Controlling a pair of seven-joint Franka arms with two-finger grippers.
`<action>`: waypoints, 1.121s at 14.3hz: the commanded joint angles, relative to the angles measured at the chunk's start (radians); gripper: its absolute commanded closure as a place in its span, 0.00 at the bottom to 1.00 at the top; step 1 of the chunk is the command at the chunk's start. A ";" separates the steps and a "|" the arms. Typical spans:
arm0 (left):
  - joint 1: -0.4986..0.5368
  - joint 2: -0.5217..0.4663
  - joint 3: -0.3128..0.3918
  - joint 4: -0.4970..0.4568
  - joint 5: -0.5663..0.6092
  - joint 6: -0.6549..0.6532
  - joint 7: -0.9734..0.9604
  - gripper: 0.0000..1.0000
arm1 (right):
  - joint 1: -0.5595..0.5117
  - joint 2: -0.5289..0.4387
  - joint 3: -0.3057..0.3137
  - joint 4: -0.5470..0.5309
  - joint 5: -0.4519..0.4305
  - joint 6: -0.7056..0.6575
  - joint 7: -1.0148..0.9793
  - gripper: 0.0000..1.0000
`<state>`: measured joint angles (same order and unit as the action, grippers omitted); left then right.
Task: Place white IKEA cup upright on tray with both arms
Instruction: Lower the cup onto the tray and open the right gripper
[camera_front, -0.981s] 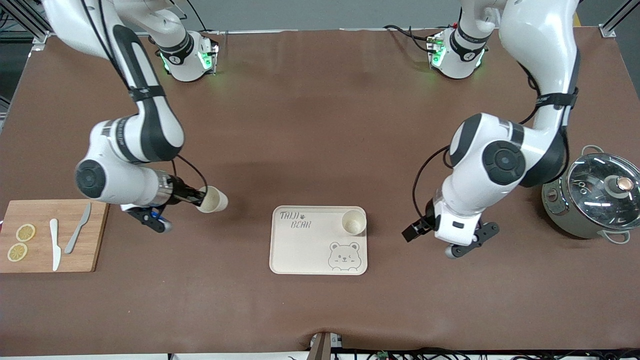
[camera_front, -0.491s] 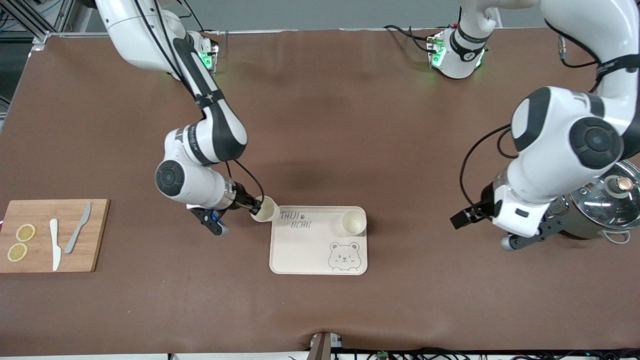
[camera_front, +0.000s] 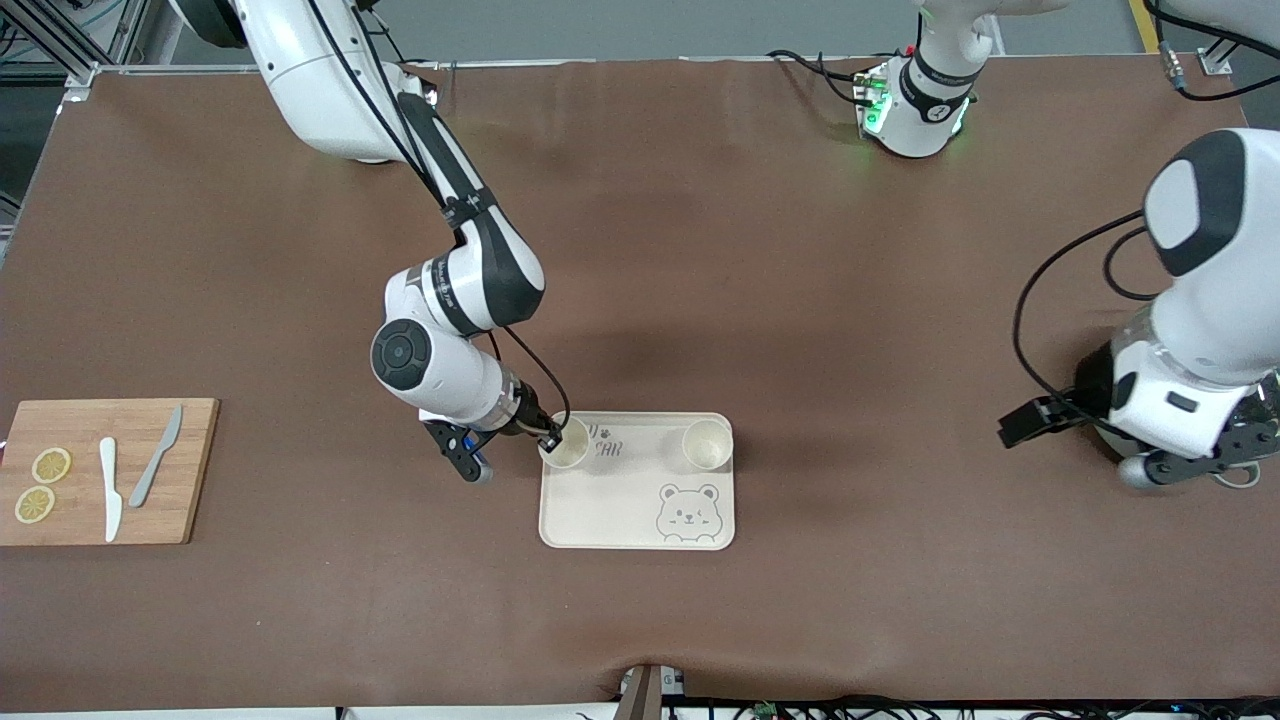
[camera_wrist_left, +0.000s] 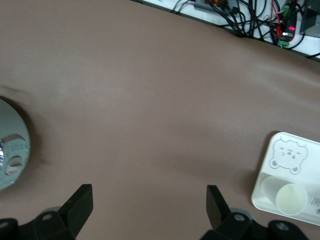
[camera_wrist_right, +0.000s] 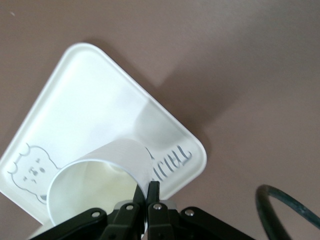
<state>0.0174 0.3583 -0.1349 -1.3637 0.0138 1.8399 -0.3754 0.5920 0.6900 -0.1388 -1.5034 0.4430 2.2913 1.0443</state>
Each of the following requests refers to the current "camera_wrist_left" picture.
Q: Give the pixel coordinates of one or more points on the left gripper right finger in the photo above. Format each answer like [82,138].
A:
[220,217]

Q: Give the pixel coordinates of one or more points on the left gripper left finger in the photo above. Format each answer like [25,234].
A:
[72,212]

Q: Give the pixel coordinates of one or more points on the white IKEA cup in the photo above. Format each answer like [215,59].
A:
[291,200]

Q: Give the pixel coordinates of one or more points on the cream tray with bear print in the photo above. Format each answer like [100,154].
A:
[287,150]

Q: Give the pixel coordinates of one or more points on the grey-green electric cooking pot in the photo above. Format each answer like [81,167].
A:
[12,140]

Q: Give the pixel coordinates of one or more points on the green terminal connector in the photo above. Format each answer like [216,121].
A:
[283,43]

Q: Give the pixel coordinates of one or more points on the circuit board with red light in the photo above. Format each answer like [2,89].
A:
[288,28]

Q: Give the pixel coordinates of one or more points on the grey metal box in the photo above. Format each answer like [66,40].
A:
[310,17]

